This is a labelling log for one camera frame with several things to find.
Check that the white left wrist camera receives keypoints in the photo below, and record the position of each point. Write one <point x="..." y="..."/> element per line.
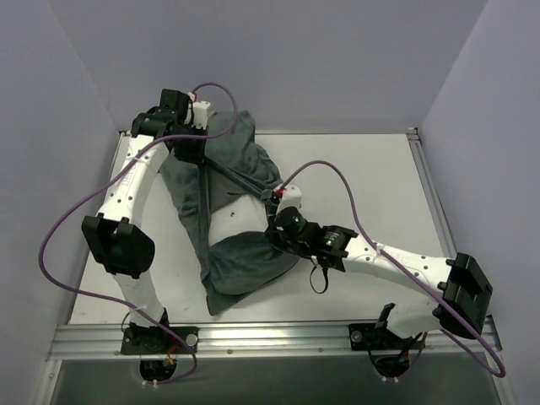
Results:
<point x="199" y="113"/>

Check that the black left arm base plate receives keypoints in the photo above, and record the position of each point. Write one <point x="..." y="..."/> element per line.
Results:
<point x="153" y="340"/>

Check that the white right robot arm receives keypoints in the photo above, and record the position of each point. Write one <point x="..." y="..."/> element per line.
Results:
<point x="342" y="249"/>

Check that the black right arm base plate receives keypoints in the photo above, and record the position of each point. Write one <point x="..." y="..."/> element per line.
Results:
<point x="365" y="336"/>

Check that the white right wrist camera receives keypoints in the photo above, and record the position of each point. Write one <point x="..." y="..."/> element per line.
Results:
<point x="288" y="196"/>

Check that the aluminium table edge rail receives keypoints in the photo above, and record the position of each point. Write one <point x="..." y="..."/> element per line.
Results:
<point x="439" y="211"/>

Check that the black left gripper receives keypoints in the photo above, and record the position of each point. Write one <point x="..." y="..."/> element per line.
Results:
<point x="191" y="150"/>

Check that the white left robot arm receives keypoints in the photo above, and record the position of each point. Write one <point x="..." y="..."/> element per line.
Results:
<point x="114" y="235"/>

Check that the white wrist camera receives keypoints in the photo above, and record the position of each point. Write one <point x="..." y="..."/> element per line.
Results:
<point x="199" y="113"/>
<point x="288" y="196"/>

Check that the aluminium front mounting rail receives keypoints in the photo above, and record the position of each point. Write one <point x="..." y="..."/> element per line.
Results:
<point x="214" y="341"/>

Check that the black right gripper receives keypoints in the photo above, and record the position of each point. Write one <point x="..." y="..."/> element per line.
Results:
<point x="274" y="234"/>

